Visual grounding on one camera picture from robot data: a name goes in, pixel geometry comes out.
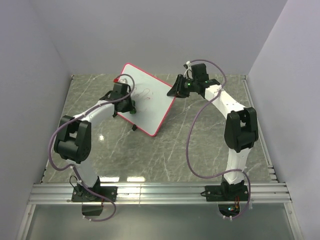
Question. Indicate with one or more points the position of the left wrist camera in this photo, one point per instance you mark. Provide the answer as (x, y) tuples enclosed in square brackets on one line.
[(122, 80)]

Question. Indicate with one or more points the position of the green whiteboard eraser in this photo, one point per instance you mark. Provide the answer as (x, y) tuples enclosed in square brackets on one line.
[(133, 109)]

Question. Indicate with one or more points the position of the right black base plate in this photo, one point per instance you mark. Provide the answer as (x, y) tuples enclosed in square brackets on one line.
[(224, 193)]

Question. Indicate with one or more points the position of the aluminium mounting rail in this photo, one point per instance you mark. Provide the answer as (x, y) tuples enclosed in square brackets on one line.
[(156, 194)]

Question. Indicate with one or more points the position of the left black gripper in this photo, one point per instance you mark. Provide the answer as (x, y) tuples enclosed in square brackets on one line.
[(127, 109)]

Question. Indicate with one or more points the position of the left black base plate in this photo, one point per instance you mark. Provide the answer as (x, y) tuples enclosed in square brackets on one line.
[(81, 195)]

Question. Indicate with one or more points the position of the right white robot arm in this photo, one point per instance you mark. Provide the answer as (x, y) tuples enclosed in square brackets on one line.
[(241, 123)]

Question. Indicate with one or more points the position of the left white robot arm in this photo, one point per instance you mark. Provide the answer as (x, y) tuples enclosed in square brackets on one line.
[(73, 141)]

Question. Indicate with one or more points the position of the pink framed whiteboard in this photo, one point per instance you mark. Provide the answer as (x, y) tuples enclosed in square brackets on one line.
[(151, 100)]

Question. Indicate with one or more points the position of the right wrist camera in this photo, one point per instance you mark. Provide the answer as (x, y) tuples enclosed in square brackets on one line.
[(196, 72)]

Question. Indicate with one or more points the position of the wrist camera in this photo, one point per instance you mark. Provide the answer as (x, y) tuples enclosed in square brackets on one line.
[(122, 80), (196, 72)]

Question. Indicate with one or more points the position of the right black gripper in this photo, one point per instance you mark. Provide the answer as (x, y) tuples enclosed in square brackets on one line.
[(176, 91)]

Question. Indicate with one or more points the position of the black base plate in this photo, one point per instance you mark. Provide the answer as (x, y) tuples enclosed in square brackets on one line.
[(81, 195), (224, 193)]

